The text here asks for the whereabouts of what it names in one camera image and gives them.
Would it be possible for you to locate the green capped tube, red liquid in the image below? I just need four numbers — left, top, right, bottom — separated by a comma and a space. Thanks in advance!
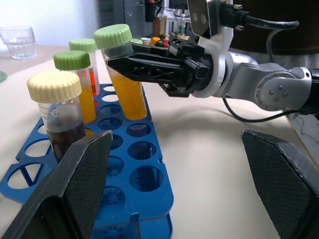
68, 38, 101, 97

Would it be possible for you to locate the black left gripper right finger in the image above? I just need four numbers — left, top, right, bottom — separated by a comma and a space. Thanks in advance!
241, 129, 319, 239

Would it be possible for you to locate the clear drinking glass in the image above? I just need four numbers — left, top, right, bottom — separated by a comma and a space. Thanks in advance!
0, 25, 37, 60

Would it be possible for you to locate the pile of colourful toy pieces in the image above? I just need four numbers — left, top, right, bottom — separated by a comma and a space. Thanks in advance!
151, 35, 170, 48

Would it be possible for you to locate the thin black cable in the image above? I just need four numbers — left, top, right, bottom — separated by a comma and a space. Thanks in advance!
222, 97, 301, 123

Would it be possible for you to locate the clear plastic bottle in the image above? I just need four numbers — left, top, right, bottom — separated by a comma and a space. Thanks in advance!
177, 13, 188, 36

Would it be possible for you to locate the brown cardboard box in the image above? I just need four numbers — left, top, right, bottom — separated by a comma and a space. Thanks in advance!
153, 15, 168, 37

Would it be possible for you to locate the cream capped tube, dark liquid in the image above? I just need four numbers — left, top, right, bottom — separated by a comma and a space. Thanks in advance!
26, 71, 87, 164

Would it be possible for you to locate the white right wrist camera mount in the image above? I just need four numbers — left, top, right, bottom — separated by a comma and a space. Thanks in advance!
186, 0, 235, 99

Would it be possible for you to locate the blue test tube rack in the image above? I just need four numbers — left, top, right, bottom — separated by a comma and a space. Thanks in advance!
0, 83, 174, 239

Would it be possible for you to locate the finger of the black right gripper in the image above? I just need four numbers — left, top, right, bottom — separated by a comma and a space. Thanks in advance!
131, 42, 173, 56
106, 53, 209, 85

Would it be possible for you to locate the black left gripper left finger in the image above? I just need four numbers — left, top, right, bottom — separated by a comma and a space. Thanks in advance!
0, 129, 113, 239

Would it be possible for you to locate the green capped tube, yellow liquid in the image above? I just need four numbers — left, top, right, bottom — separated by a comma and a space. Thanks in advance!
53, 50, 97, 124

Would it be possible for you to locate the thick black camera cable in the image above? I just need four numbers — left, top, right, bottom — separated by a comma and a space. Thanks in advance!
218, 3, 300, 32

